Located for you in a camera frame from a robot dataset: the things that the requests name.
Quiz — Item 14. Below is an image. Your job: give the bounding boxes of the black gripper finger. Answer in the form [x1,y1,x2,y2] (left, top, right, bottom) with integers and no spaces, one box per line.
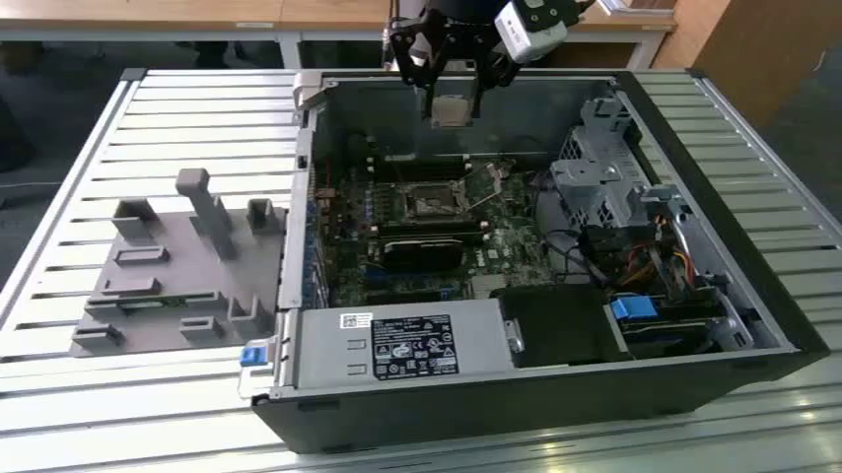
[389,19,453,122]
[472,43,521,119]

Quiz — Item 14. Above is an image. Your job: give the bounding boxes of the silver CPU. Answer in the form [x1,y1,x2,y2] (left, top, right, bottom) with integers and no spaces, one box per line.
[431,93,477,129]

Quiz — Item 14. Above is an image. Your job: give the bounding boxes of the black CPU socket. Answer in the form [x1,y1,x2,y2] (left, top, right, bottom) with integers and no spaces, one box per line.
[401,180,473,221]

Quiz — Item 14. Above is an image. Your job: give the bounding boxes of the empty black RAM slots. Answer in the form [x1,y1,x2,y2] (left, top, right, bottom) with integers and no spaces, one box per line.
[371,155,477,181]

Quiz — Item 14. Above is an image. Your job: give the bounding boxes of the metal disk bay cage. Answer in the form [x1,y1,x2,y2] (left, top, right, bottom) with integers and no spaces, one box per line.
[548,98,661,229]

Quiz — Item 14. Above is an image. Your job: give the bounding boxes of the green motherboard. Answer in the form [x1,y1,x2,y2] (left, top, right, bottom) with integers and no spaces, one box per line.
[309,157,568,306]

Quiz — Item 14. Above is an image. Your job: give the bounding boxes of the black RAM sticks in slots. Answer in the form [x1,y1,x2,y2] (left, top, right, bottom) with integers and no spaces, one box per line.
[378,222,481,241]

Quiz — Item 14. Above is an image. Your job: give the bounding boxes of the wooden desk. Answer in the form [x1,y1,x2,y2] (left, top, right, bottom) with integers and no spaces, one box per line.
[0,0,680,70]

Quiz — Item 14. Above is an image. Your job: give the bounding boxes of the black graphics card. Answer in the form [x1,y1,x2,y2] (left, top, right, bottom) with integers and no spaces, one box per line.
[379,238,466,273]

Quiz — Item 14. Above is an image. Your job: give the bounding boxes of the wooden cabinet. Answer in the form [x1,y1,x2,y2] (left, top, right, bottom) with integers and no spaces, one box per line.
[650,0,842,130]

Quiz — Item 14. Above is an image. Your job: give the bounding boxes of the silver heat sink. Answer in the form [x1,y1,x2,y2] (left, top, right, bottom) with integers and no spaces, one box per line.
[472,274,510,298]

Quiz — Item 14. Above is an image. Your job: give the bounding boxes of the blue disk carrier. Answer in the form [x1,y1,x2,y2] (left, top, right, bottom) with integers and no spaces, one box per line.
[609,294,660,324]

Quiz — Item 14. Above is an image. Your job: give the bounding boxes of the grey parts rack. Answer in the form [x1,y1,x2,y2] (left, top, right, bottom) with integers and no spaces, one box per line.
[69,168,293,359]

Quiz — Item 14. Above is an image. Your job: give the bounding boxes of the grey power supply unit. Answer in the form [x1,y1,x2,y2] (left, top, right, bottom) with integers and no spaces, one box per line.
[293,300,516,391]

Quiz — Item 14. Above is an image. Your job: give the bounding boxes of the green RAM stick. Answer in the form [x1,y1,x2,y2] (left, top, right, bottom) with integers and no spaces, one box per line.
[118,294,219,309]

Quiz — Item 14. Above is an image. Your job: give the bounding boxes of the black PC case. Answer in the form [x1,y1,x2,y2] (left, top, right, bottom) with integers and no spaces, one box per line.
[249,68,832,455]

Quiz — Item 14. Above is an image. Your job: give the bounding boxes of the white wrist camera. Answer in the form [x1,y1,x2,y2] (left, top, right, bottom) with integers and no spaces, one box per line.
[493,0,572,64]

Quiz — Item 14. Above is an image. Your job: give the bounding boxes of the black cable bundle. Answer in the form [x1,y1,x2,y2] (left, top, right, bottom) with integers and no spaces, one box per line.
[542,229,617,290]

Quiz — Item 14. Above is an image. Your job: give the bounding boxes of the coloured wire bundle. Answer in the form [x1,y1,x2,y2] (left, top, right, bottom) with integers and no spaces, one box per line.
[617,243,701,290]

